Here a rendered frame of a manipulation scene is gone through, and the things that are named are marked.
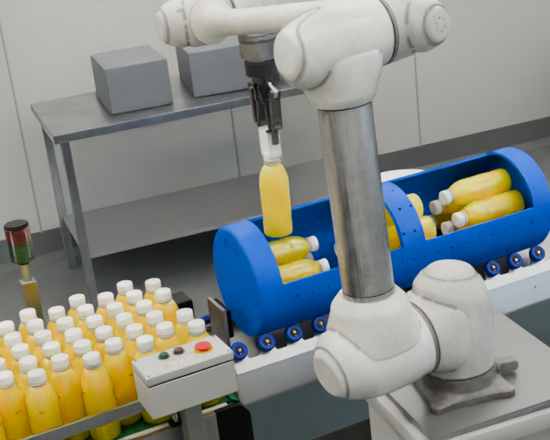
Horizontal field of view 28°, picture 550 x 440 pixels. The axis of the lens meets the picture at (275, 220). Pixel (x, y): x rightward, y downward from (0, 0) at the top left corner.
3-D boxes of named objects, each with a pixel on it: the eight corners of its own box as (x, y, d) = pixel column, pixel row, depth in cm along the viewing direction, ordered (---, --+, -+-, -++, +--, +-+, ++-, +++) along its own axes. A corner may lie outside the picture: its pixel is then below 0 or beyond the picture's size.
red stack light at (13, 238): (34, 241, 280) (31, 227, 278) (10, 248, 277) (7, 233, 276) (28, 234, 285) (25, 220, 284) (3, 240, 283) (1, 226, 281)
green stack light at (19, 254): (37, 259, 281) (34, 242, 280) (13, 265, 279) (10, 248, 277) (31, 251, 287) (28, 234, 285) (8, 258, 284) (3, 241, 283)
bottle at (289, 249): (237, 256, 281) (300, 237, 288) (247, 280, 279) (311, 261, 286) (243, 245, 275) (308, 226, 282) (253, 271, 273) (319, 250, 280)
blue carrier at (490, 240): (553, 260, 298) (554, 162, 286) (265, 356, 265) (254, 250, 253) (490, 227, 321) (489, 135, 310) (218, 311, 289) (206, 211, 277)
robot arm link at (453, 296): (513, 360, 223) (508, 264, 215) (444, 394, 215) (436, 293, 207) (460, 333, 237) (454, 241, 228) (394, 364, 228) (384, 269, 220)
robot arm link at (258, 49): (266, 27, 255) (269, 52, 257) (230, 34, 251) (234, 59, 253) (284, 32, 247) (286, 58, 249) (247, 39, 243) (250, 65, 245)
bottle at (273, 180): (284, 239, 261) (277, 164, 255) (258, 236, 265) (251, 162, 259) (298, 230, 267) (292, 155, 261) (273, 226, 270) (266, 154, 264)
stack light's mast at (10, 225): (42, 280, 284) (30, 223, 278) (18, 287, 281) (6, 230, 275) (36, 272, 289) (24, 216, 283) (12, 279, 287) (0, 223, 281)
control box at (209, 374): (238, 391, 239) (233, 349, 236) (154, 420, 232) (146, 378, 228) (221, 373, 248) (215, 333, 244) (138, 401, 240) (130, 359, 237)
